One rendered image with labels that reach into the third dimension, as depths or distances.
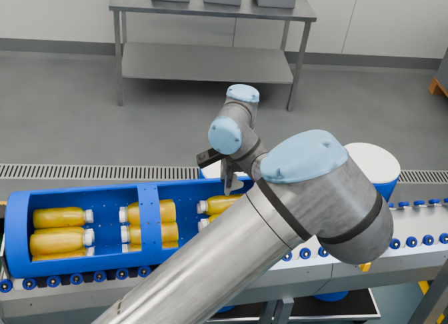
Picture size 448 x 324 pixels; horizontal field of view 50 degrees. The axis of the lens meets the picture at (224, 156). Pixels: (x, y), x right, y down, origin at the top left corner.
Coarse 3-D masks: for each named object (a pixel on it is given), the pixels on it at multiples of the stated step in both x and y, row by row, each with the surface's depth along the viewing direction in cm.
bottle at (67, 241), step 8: (56, 232) 155; (64, 232) 155; (72, 232) 155; (32, 240) 151; (40, 240) 151; (48, 240) 152; (56, 240) 152; (64, 240) 152; (72, 240) 153; (80, 240) 154; (32, 248) 150; (40, 248) 151; (48, 248) 151; (56, 248) 152; (64, 248) 153; (72, 248) 153; (80, 248) 156
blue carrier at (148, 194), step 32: (32, 192) 154; (64, 192) 156; (96, 192) 169; (128, 192) 172; (160, 192) 176; (192, 192) 179; (32, 224) 170; (96, 224) 175; (128, 224) 177; (160, 224) 152; (192, 224) 182; (32, 256) 166; (96, 256) 150; (128, 256) 153; (160, 256) 156
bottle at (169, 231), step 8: (168, 224) 161; (176, 224) 162; (128, 232) 159; (136, 232) 158; (168, 232) 160; (176, 232) 160; (128, 240) 158; (136, 240) 158; (168, 240) 160; (176, 240) 161
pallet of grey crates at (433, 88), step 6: (444, 60) 460; (444, 66) 460; (438, 72) 470; (444, 72) 460; (438, 78) 470; (444, 78) 460; (432, 84) 479; (438, 84) 469; (444, 84) 460; (432, 90) 479; (438, 90) 476; (444, 90) 459
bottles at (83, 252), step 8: (216, 216) 172; (80, 224) 168; (200, 224) 177; (208, 224) 171; (40, 232) 158; (48, 232) 158; (80, 232) 161; (88, 232) 162; (128, 248) 166; (136, 248) 160; (40, 256) 153; (48, 256) 154; (56, 256) 154; (64, 256) 154; (72, 256) 155; (80, 256) 156
